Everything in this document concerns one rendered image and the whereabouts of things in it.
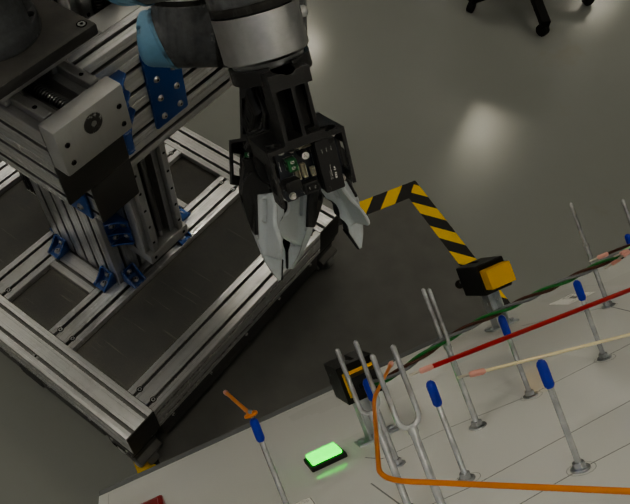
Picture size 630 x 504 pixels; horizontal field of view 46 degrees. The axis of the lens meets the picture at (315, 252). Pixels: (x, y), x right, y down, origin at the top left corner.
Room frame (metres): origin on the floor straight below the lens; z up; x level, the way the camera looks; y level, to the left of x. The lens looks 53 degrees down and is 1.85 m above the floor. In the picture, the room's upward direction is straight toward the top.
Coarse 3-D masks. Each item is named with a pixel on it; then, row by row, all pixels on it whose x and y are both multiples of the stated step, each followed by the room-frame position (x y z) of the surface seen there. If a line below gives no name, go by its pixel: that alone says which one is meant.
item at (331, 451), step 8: (320, 448) 0.30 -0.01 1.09; (328, 448) 0.30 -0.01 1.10; (336, 448) 0.29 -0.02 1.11; (312, 456) 0.29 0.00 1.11; (320, 456) 0.28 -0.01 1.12; (328, 456) 0.28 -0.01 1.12; (336, 456) 0.28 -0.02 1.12; (344, 456) 0.28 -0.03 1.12; (312, 464) 0.28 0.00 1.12; (320, 464) 0.27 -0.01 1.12; (328, 464) 0.28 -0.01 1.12
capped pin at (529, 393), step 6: (498, 318) 0.38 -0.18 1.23; (504, 318) 0.38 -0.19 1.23; (504, 324) 0.37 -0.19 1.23; (504, 330) 0.37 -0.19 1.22; (510, 330) 0.37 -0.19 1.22; (510, 342) 0.36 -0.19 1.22; (510, 348) 0.36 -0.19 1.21; (516, 354) 0.35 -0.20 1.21; (516, 360) 0.35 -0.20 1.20; (522, 372) 0.34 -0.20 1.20; (522, 378) 0.33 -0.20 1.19; (528, 384) 0.33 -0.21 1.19; (528, 390) 0.32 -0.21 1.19; (528, 396) 0.32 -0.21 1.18; (534, 396) 0.32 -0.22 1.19
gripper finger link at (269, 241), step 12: (264, 204) 0.45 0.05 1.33; (276, 204) 0.43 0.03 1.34; (264, 216) 0.44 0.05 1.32; (276, 216) 0.43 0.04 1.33; (264, 228) 0.43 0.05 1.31; (276, 228) 0.42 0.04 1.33; (264, 240) 0.43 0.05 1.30; (276, 240) 0.41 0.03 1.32; (264, 252) 0.42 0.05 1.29; (276, 252) 0.40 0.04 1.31; (276, 264) 0.42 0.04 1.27; (276, 276) 0.41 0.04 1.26
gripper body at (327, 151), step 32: (288, 64) 0.49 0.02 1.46; (256, 96) 0.49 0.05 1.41; (288, 96) 0.46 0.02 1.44; (256, 128) 0.49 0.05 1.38; (288, 128) 0.46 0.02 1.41; (320, 128) 0.46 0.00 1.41; (256, 160) 0.46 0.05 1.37; (288, 160) 0.43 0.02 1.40; (320, 160) 0.44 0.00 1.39; (288, 192) 0.42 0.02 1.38
